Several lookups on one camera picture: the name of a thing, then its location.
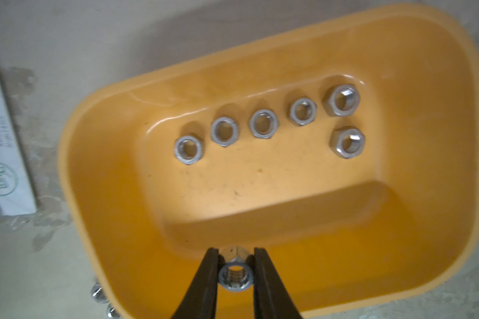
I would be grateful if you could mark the yellow plastic storage box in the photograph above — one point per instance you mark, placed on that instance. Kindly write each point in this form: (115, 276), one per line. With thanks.
(394, 222)

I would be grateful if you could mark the small steel nut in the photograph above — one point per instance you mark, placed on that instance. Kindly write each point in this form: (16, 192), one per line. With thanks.
(188, 149)

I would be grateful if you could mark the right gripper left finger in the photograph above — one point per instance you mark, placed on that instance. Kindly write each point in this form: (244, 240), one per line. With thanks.
(200, 299)

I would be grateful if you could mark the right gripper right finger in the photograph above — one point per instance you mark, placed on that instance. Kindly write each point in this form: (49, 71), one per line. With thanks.
(271, 299)

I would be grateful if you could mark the steel nut floor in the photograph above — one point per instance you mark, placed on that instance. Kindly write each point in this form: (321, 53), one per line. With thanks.
(342, 100)
(347, 142)

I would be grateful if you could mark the steel cap nut row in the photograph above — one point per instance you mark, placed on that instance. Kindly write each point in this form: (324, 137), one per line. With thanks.
(303, 111)
(98, 295)
(263, 124)
(112, 313)
(236, 273)

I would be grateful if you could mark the white ruler package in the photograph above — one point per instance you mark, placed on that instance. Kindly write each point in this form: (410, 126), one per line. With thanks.
(16, 194)

